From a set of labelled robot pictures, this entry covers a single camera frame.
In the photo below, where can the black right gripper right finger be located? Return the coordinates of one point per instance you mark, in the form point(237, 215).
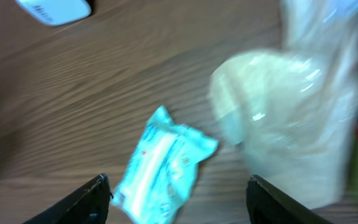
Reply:
point(267, 204)

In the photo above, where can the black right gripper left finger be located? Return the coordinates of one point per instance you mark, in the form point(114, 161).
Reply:
point(88, 204)

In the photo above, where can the teal snack packet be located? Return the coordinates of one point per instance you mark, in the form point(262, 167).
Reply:
point(162, 170)

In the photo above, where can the beige paper bag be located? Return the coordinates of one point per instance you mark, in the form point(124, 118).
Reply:
point(293, 111)

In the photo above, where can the white barcode scanner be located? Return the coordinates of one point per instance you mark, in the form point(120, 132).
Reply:
point(56, 12)

